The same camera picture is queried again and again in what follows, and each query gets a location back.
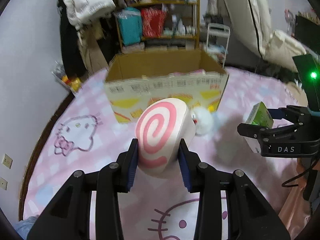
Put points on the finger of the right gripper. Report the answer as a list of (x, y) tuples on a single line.
[(260, 129), (290, 112)]

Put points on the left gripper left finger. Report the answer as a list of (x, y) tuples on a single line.
[(67, 215)]

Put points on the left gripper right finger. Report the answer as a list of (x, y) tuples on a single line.
[(250, 216)]

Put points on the pink swirl roll cushion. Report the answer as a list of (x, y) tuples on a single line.
[(159, 131)]

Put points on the white fluffy chick plush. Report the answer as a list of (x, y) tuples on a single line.
[(202, 119)]

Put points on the pink Hello Kitty bedsheet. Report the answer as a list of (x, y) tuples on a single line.
[(157, 208)]

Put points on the printed cardboard box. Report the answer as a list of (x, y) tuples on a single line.
[(137, 80)]

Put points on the white metal trolley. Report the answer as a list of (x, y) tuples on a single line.
[(217, 42)]

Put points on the cream duvet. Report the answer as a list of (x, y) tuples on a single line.
[(251, 24)]

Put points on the wooden shelf unit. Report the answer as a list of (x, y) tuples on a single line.
[(181, 26)]

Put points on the stack of books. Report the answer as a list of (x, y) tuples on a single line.
[(133, 48)]

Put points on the red patterned bag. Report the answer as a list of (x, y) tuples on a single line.
[(153, 22)]

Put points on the teal bag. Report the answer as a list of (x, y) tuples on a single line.
[(130, 24)]

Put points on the white puffer jacket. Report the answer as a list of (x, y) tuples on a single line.
[(83, 12)]

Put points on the wall socket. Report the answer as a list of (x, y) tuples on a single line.
[(7, 161), (3, 183)]

